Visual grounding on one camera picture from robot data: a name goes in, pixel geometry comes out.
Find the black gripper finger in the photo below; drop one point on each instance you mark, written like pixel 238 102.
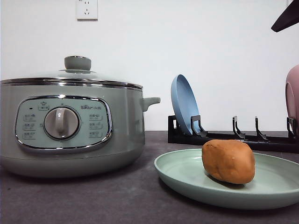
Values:
pixel 288 18

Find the brown potato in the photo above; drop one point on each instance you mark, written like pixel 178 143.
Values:
pixel 230 161

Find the green plate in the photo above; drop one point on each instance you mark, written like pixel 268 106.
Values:
pixel 184 172

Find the glass steamer lid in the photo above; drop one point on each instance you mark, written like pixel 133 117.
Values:
pixel 77 72

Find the pink plate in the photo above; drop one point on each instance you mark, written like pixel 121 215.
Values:
pixel 292 96

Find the black plate rack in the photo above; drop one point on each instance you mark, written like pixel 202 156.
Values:
pixel 198 135

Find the blue plate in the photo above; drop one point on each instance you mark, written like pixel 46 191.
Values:
pixel 184 103

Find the green electric steamer pot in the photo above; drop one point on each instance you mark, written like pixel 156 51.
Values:
pixel 71 130

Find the white wall socket left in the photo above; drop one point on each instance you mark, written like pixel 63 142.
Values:
pixel 87 10

